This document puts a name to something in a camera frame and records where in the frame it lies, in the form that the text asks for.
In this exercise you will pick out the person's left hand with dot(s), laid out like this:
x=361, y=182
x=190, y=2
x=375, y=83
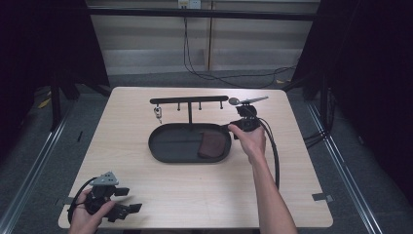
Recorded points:
x=86, y=217

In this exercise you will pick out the black stand legs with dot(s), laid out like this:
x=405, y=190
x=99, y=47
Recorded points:
x=61, y=94

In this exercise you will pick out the brown leather wallet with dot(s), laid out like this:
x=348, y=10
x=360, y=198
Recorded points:
x=211, y=145

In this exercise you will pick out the metal floor rail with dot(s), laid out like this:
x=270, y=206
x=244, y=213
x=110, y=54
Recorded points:
x=29, y=182
x=344, y=172

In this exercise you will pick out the grey tape strip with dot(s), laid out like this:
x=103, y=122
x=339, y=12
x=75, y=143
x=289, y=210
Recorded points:
x=322, y=197
x=63, y=201

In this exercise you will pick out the black horizontal frame bar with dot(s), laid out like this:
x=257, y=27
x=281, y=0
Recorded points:
x=201, y=14

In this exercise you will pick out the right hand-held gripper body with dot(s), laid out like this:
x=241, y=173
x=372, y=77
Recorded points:
x=247, y=113

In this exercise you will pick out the person's right hand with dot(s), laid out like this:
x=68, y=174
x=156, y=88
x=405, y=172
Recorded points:
x=251, y=143

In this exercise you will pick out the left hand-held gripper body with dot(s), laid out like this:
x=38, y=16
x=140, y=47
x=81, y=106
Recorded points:
x=100, y=191

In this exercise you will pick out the black curtain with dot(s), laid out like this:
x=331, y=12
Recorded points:
x=367, y=81
x=39, y=42

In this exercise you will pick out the black tripod legs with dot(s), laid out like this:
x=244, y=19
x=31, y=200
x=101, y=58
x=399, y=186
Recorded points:
x=319, y=130

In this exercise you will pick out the black key rack with tray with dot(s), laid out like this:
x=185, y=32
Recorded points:
x=175, y=143

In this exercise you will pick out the white wall socket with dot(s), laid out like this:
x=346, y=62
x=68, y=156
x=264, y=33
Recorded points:
x=189, y=3

